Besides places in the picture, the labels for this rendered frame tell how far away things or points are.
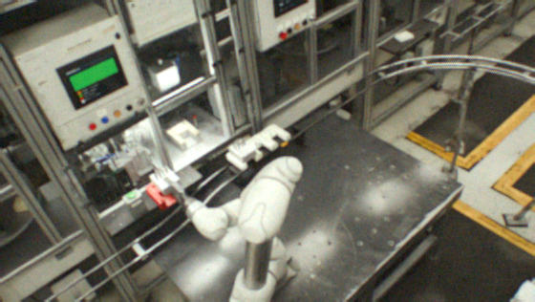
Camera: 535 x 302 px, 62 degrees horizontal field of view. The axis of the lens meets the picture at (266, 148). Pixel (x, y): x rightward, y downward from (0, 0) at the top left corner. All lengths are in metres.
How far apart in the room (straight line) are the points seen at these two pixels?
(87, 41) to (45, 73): 0.20
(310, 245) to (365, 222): 0.32
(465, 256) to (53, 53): 2.63
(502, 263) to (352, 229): 1.20
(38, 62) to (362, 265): 1.66
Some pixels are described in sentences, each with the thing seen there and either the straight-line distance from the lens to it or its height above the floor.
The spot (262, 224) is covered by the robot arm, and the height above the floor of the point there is 1.48.
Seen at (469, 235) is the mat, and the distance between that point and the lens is 3.33.
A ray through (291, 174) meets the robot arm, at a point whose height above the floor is 1.50.
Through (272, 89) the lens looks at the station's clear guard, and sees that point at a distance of 2.69.
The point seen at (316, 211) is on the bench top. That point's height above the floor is 0.68.
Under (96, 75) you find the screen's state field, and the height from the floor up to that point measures 1.65.
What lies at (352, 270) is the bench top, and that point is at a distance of 2.24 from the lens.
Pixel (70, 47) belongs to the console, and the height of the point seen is 1.79.
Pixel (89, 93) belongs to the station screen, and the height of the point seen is 1.59.
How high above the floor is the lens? 2.58
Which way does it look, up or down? 42 degrees down
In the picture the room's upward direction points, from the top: 8 degrees counter-clockwise
